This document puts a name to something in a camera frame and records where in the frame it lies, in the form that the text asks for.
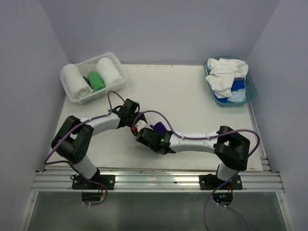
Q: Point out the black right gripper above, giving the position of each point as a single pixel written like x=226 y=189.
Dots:
x=151 y=129

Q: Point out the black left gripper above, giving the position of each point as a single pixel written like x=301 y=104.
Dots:
x=136 y=114

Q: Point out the purple towel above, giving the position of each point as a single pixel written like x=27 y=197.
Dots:
x=159 y=128

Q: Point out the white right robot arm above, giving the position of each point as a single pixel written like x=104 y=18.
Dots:
x=229 y=146

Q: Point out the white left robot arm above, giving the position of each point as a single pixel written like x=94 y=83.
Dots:
x=72 y=140

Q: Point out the green rolled towel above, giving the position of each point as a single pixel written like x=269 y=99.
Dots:
x=95 y=81

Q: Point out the white plastic basket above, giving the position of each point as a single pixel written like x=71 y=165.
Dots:
x=90 y=65

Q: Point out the large white rolled towel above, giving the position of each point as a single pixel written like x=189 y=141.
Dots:
x=74 y=82

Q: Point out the light blue towel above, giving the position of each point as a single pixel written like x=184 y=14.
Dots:
x=238 y=96

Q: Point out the teal plastic bin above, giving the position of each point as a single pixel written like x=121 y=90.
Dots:
x=251 y=91

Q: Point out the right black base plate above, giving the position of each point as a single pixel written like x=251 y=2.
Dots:
x=211 y=182

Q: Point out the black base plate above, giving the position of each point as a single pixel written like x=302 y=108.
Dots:
x=211 y=182
x=98 y=182

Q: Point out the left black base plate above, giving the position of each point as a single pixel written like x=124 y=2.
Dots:
x=98 y=182

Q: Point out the aluminium rail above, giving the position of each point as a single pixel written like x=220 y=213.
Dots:
x=58 y=180

